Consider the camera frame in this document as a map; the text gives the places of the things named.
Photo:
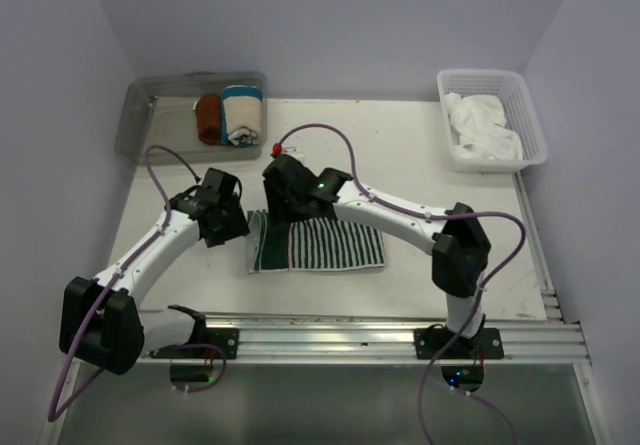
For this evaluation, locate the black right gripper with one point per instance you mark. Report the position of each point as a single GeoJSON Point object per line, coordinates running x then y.
{"type": "Point", "coordinates": [278, 209]}

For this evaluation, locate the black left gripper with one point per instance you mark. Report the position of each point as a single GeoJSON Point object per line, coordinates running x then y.
{"type": "Point", "coordinates": [237, 227]}

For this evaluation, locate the green white striped towel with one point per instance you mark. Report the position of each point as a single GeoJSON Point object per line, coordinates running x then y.
{"type": "Point", "coordinates": [315, 245]}

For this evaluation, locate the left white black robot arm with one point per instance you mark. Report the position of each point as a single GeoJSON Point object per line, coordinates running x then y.
{"type": "Point", "coordinates": [101, 322]}

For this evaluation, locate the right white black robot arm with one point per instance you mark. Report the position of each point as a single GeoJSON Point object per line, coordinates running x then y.
{"type": "Point", "coordinates": [454, 239]}

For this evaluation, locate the clear grey plastic bin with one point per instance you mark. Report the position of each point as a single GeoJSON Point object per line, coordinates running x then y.
{"type": "Point", "coordinates": [161, 110]}

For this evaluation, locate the brown rolled towel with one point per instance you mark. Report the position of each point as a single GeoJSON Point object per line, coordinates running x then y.
{"type": "Point", "coordinates": [208, 111]}

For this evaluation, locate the beige teal rolled towel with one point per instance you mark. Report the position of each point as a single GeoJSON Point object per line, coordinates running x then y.
{"type": "Point", "coordinates": [241, 115]}

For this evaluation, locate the white crumpled towel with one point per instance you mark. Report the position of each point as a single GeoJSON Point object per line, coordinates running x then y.
{"type": "Point", "coordinates": [480, 123]}

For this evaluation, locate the white plastic basket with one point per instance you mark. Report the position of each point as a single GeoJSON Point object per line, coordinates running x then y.
{"type": "Point", "coordinates": [510, 88]}

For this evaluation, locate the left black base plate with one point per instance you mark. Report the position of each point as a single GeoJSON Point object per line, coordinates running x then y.
{"type": "Point", "coordinates": [210, 343]}

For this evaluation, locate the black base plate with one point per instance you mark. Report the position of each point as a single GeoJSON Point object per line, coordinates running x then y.
{"type": "Point", "coordinates": [210, 343]}
{"type": "Point", "coordinates": [428, 342]}

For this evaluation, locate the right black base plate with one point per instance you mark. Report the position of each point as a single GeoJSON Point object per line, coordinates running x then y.
{"type": "Point", "coordinates": [428, 342]}

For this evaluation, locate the aluminium mounting rail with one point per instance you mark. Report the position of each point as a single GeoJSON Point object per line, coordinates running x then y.
{"type": "Point", "coordinates": [278, 339]}

